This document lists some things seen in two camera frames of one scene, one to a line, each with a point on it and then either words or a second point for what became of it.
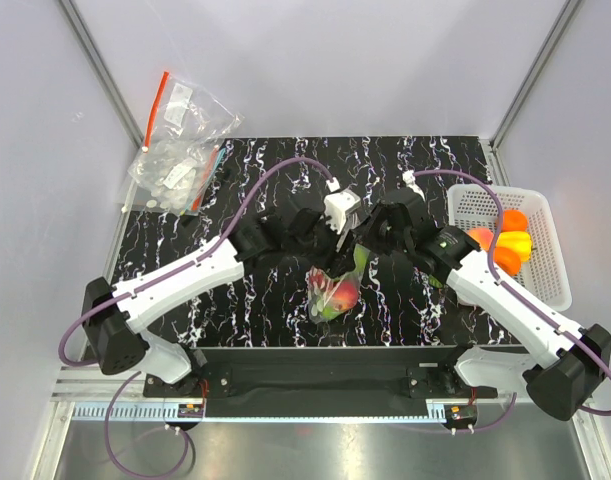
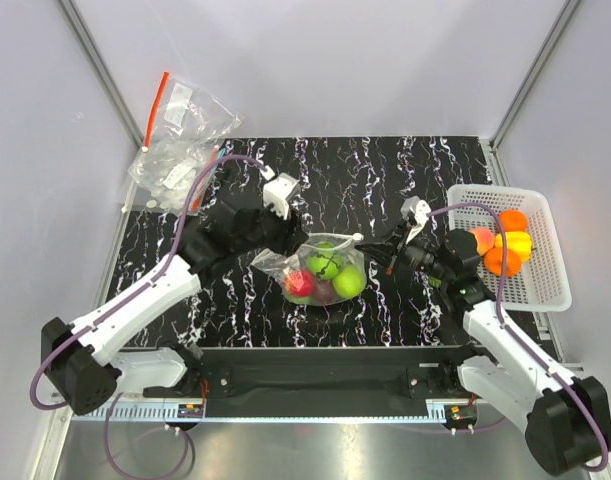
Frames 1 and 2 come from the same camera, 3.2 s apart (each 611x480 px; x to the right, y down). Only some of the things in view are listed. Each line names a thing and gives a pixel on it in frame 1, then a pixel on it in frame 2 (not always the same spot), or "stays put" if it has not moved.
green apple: [360, 255] → [349, 282]
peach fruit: [482, 235] stays put
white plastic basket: [542, 275] stays put
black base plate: [325, 382] stays put
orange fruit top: [514, 221] stays put
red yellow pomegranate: [345, 294] → [300, 282]
